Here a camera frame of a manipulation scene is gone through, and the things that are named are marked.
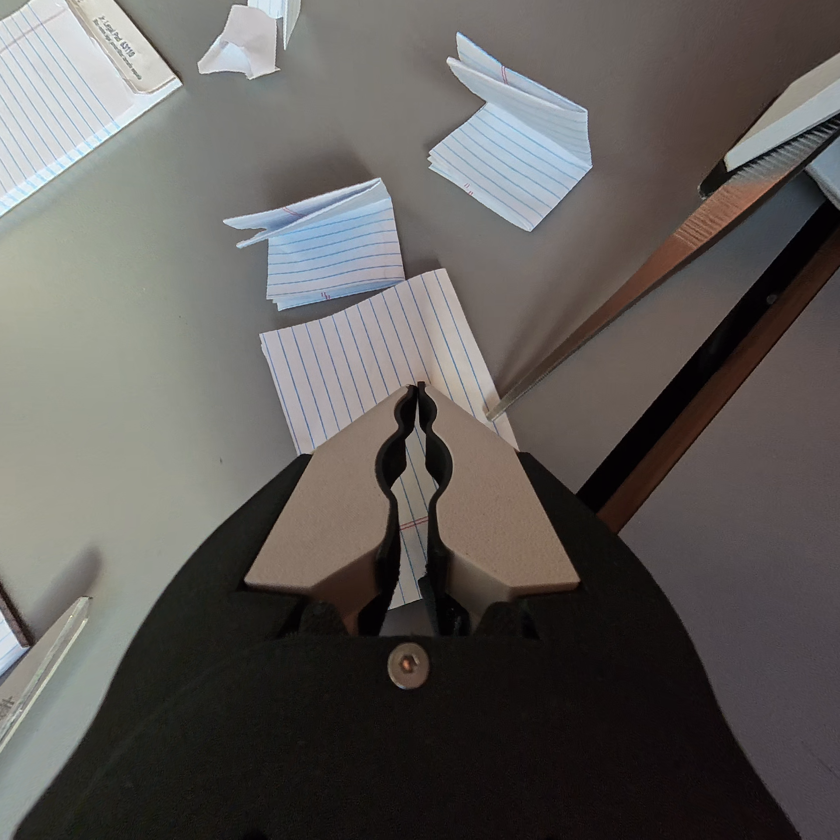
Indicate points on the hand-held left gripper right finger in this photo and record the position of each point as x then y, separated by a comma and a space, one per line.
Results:
505, 525

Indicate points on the grey desk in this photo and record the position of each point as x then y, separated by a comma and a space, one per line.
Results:
754, 525
131, 394

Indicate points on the lined paper sheet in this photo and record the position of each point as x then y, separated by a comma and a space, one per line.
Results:
512, 164
367, 341

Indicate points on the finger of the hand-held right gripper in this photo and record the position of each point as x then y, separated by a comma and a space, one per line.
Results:
787, 118
828, 180

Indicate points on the crumpled white paper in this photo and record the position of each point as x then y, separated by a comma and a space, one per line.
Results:
239, 46

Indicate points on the white grid-creased folded paper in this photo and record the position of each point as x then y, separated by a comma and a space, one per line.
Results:
334, 262

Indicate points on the metal tweezers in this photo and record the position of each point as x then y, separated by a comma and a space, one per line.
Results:
590, 328

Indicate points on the lined notepad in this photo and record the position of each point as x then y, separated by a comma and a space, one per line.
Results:
46, 98

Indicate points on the small folded lined paper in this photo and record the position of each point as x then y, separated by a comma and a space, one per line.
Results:
289, 13

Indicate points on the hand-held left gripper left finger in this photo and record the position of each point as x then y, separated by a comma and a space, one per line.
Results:
315, 525

